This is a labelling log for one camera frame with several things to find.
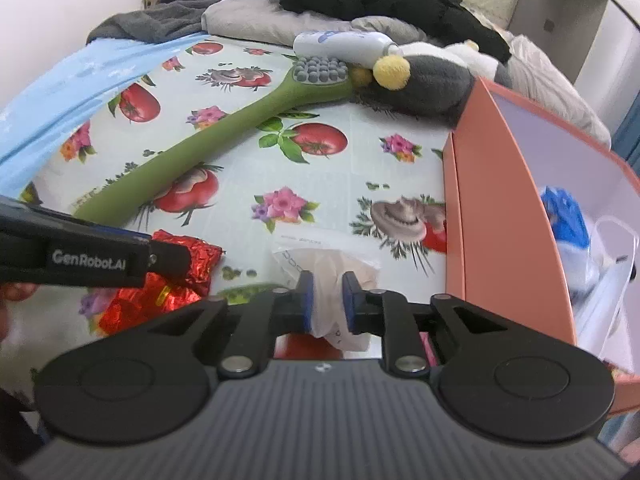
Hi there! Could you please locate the person's left hand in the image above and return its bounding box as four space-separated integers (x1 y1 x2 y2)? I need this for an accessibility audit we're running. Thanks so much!
0 282 40 343

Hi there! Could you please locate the green massage brush grey head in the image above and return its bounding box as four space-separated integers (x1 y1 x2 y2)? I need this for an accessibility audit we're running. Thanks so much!
72 55 356 227

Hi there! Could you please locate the dark grey blanket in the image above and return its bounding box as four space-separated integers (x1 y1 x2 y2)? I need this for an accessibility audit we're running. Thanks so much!
86 0 221 47

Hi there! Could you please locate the red foil packet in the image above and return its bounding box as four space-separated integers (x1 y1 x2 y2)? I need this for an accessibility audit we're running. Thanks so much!
97 230 224 337

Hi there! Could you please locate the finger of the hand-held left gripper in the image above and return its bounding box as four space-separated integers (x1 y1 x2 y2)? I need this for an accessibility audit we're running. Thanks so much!
145 239 192 281
92 225 153 243

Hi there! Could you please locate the white bottle with blue print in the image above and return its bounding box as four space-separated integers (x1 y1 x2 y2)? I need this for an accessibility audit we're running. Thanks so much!
292 30 404 69

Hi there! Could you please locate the light blue star bedsheet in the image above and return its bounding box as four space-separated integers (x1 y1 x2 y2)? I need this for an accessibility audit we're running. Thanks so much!
0 32 207 182

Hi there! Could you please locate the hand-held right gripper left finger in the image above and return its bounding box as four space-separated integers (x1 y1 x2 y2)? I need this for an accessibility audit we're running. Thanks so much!
142 270 316 380

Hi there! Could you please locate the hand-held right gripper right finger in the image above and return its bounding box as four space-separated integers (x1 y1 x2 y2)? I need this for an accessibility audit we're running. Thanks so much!
341 270 510 380

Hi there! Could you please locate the white plastic bag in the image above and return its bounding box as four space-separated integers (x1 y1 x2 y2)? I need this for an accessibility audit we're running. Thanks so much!
570 214 640 362

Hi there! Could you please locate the grey white plush toy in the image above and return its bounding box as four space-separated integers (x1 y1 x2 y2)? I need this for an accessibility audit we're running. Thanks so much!
350 40 514 129

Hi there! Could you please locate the orange cardboard box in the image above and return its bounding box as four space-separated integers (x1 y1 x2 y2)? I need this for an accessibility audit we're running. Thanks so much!
442 76 640 413

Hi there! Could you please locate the clear plastic bag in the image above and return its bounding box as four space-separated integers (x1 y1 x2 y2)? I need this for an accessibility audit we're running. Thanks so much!
272 246 382 352

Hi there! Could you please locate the fruit printed tablecloth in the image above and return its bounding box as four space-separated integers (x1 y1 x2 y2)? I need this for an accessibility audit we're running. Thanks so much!
20 35 453 361

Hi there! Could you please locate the grey wardrobe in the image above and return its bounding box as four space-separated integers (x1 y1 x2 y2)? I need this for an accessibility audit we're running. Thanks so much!
507 0 627 94

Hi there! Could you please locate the small red embroidered pouch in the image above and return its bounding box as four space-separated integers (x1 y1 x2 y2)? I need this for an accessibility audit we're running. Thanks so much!
274 332 346 361

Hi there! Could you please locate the blue tissue packet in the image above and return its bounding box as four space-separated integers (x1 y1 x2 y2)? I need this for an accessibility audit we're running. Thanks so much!
540 185 593 261

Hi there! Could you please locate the blue curtain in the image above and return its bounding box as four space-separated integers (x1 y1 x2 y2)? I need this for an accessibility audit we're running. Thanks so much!
612 115 640 162

